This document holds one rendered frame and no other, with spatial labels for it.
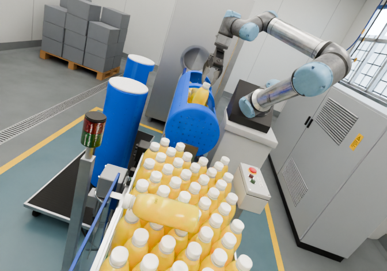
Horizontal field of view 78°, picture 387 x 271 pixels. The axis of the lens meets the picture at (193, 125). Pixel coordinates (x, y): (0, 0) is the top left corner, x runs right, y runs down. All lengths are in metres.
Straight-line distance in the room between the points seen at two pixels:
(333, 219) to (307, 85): 1.87
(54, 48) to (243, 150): 4.27
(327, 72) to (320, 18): 5.62
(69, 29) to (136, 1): 2.19
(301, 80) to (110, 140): 1.36
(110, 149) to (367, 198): 2.17
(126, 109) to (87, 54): 3.17
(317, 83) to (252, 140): 0.63
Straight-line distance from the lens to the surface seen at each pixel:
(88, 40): 4.76
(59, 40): 5.05
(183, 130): 1.22
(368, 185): 2.51
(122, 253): 0.64
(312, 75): 0.92
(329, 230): 2.72
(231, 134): 1.41
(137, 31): 6.54
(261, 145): 1.45
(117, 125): 1.77
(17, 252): 1.99
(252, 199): 1.03
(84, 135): 0.80
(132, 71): 2.53
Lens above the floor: 1.62
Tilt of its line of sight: 24 degrees down
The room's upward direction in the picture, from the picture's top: 21 degrees clockwise
